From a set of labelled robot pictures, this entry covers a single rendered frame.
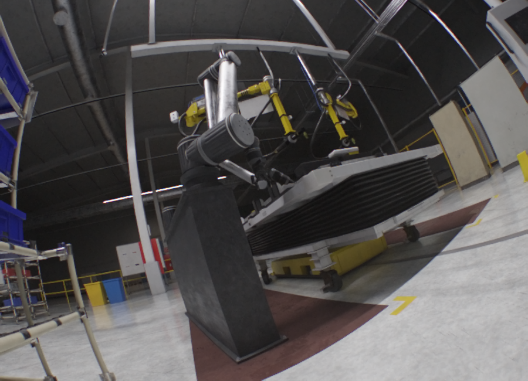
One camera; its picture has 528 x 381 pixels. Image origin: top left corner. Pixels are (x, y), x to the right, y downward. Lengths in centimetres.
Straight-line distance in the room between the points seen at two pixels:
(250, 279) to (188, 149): 79
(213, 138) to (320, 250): 116
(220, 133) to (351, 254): 170
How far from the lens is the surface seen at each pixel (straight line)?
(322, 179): 131
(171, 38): 1177
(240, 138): 117
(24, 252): 100
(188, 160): 135
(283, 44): 402
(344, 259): 231
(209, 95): 185
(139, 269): 991
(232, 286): 120
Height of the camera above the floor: 54
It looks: 14 degrees up
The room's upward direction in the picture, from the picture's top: 18 degrees counter-clockwise
